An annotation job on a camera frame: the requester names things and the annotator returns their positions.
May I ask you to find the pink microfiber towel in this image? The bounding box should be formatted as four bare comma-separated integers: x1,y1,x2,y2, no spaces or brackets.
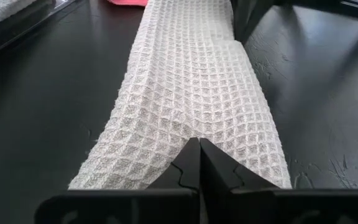
106,0,149,6

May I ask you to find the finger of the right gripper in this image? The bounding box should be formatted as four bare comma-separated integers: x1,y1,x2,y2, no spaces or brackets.
237,0,275,44
231,0,250,40

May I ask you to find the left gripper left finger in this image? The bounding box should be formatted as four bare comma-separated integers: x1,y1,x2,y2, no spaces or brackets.
34,137,201,224

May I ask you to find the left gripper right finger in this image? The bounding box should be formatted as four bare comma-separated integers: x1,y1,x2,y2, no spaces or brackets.
200,138,358,224

